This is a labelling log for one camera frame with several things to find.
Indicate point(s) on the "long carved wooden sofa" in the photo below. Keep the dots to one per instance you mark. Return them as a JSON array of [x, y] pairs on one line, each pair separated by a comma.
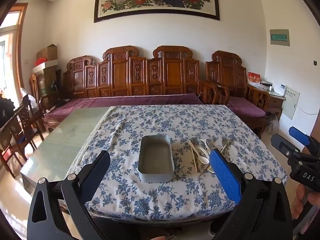
[[125, 75]]

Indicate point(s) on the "person's right hand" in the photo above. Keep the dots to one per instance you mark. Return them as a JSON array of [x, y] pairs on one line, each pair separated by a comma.
[[298, 205]]

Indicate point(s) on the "purple armchair cushion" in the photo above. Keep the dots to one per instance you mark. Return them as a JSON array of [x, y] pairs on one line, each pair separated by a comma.
[[245, 106]]

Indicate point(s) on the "green wall sign box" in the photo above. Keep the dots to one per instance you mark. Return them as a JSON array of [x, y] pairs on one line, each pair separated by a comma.
[[279, 37]]

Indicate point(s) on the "blue floral tablecloth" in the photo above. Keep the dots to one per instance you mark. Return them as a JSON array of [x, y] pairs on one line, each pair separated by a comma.
[[165, 120]]

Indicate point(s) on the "brown cardboard box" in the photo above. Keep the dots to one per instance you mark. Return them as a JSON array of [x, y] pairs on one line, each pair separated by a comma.
[[47, 52]]

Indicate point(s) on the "white plastic bag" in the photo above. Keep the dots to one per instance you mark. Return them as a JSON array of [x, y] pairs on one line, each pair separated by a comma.
[[29, 99]]

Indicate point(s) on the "rectangular metal tin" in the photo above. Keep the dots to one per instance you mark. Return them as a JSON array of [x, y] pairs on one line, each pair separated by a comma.
[[156, 158]]

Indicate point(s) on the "wooden door frame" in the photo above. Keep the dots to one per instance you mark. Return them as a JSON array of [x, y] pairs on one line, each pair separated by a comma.
[[20, 55]]

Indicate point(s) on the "dark wooden cabinet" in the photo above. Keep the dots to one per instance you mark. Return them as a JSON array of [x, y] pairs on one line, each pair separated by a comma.
[[47, 85]]

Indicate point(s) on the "clear plastic spoon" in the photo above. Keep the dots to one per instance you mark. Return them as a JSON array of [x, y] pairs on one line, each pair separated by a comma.
[[205, 142]]

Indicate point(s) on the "wooden dining chair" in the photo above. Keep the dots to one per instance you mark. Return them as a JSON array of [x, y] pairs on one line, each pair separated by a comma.
[[10, 150], [26, 127]]

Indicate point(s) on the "white box with blue print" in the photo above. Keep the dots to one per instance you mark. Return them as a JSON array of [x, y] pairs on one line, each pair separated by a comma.
[[280, 89]]

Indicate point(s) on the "wooden side table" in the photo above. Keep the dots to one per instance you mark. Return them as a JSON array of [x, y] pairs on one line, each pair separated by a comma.
[[273, 103]]

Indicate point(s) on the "carved wooden armchair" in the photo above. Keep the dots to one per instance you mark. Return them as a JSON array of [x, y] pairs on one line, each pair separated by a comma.
[[225, 75]]

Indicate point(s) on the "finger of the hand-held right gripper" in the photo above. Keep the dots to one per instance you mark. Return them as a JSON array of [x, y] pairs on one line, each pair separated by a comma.
[[281, 145], [298, 133]]

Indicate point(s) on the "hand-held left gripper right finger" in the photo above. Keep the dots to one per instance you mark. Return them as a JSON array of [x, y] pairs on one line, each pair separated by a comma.
[[225, 175]]

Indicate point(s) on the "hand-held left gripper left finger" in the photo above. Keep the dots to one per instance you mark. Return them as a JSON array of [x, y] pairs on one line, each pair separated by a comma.
[[98, 169]]

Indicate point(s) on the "white flat box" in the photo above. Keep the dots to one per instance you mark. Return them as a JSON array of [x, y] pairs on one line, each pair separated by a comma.
[[45, 66]]

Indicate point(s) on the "grey fluffy duster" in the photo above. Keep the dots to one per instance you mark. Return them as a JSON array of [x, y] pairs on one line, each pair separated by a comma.
[[272, 124]]

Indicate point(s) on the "stack of papers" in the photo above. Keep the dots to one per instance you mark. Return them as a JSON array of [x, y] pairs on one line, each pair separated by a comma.
[[265, 85]]

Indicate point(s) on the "white electrical panel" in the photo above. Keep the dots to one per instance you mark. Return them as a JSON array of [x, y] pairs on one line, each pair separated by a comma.
[[291, 103]]

